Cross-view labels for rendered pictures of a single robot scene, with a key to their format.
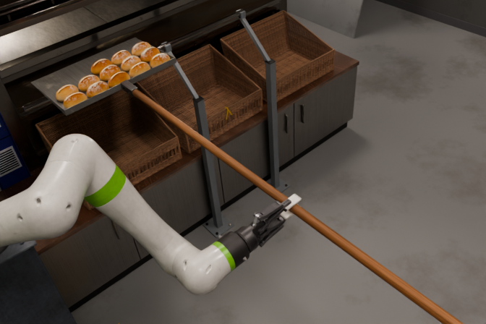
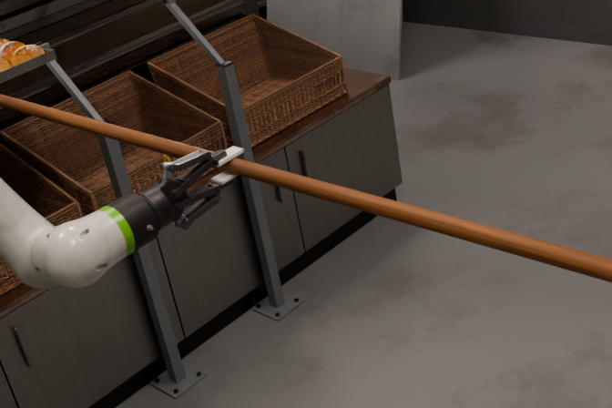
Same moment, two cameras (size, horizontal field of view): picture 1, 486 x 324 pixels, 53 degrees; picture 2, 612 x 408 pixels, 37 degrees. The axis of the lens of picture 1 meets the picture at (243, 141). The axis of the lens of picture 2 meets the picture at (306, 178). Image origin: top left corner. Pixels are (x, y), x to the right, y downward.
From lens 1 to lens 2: 0.69 m
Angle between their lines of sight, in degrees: 14
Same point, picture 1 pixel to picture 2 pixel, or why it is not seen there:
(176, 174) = not seen: hidden behind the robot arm
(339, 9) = (366, 36)
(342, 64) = (362, 83)
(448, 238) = (586, 330)
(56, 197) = not seen: outside the picture
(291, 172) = (304, 280)
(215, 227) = (173, 382)
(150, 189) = (35, 298)
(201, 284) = (74, 258)
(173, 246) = (29, 225)
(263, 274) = not seen: outside the picture
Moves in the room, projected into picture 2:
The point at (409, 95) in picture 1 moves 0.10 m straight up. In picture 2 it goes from (499, 142) to (497, 123)
